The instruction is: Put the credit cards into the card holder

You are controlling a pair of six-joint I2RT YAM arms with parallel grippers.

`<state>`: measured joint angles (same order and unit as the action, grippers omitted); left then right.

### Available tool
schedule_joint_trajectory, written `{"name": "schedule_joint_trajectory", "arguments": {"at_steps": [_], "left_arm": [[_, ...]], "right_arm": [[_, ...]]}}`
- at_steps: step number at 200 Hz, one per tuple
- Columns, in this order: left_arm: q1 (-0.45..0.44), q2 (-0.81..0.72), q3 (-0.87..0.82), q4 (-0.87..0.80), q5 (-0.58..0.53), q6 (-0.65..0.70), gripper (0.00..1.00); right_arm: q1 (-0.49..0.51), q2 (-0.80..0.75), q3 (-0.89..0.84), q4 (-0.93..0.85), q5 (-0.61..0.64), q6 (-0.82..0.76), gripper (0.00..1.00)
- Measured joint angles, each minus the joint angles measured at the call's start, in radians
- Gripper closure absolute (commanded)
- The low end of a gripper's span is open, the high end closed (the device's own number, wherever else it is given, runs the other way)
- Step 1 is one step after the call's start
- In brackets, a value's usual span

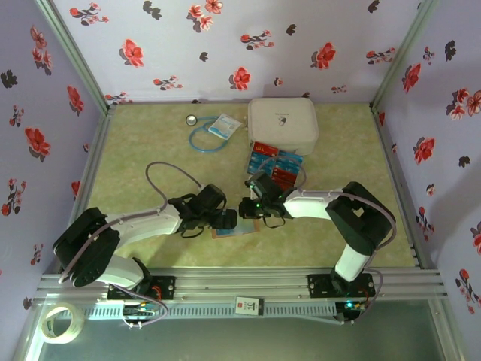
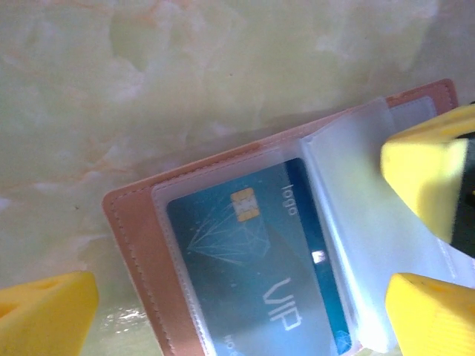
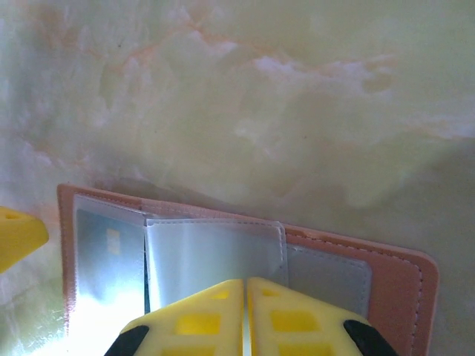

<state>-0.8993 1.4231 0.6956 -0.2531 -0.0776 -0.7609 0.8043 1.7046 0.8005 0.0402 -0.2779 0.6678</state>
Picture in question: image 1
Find blue brown packet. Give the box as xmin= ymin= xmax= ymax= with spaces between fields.
xmin=211 ymin=217 xmax=262 ymax=241

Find blue VIP card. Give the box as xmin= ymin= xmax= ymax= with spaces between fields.
xmin=249 ymin=150 xmax=278 ymax=167
xmin=247 ymin=159 xmax=272 ymax=177
xmin=277 ymin=151 xmax=305 ymax=167

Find red blue medicine boxes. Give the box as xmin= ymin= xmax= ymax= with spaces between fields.
xmin=246 ymin=139 xmax=306 ymax=190

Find white red label tag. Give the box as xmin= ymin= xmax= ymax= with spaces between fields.
xmin=234 ymin=296 xmax=264 ymax=315

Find white blue gauze packet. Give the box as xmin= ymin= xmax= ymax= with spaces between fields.
xmin=207 ymin=113 xmax=243 ymax=141

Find white medical kit box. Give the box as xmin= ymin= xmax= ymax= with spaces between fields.
xmin=247 ymin=97 xmax=320 ymax=156

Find blue tube stethoscope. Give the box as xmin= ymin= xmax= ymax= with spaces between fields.
xmin=185 ymin=114 xmax=237 ymax=154

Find small controller circuit board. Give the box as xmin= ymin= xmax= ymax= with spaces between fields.
xmin=340 ymin=299 xmax=368 ymax=314
xmin=122 ymin=302 xmax=159 ymax=317

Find clear adhesive tape roll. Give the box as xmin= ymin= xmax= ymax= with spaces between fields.
xmin=40 ymin=302 xmax=84 ymax=344

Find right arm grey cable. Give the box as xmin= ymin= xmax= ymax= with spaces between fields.
xmin=257 ymin=156 xmax=398 ymax=326

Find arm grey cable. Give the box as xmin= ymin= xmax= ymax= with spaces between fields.
xmin=257 ymin=156 xmax=398 ymax=326
xmin=58 ymin=161 xmax=206 ymax=284

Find aluminium arm base rail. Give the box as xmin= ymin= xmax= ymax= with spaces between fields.
xmin=36 ymin=267 xmax=449 ymax=302

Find left arm grey cable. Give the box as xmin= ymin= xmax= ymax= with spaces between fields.
xmin=58 ymin=161 xmax=206 ymax=284

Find grey slotted cable duct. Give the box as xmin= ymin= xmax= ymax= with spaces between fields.
xmin=80 ymin=302 xmax=337 ymax=320

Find aluminium table side rail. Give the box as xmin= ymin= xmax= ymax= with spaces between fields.
xmin=369 ymin=103 xmax=429 ymax=270
xmin=69 ymin=105 xmax=117 ymax=226

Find aluminium frame post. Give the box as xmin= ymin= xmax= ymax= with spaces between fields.
xmin=370 ymin=0 xmax=439 ymax=114
xmin=35 ymin=0 xmax=114 ymax=114

